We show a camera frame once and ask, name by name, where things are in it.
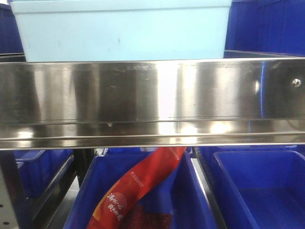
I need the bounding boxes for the light blue plastic bin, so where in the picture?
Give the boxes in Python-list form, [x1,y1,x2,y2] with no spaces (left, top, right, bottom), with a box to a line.
[11,0,232,62]

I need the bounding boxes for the stainless steel right shelf rack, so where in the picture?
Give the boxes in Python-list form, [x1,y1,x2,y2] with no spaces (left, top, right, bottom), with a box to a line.
[0,50,305,229]

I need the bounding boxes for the blue bin upper right shelf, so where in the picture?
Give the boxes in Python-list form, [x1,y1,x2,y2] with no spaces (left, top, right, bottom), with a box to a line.
[225,0,305,56]

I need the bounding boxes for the blue bin with red bag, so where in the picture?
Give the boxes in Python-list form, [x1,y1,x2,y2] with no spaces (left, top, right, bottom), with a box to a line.
[64,151,216,229]

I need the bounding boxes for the red printed snack bag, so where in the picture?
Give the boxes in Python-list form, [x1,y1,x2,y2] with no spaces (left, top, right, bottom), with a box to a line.
[87,146,186,229]

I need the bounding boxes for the empty blue bin lower right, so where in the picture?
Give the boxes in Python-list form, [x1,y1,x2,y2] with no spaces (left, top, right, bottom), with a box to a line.
[197,146,305,229]

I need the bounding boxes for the blue bin lower far left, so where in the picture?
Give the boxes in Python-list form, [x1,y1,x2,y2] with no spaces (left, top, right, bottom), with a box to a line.
[13,149,72,198]

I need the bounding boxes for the blue bin upper left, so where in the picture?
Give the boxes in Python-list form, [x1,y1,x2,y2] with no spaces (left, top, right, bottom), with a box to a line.
[0,3,23,54]

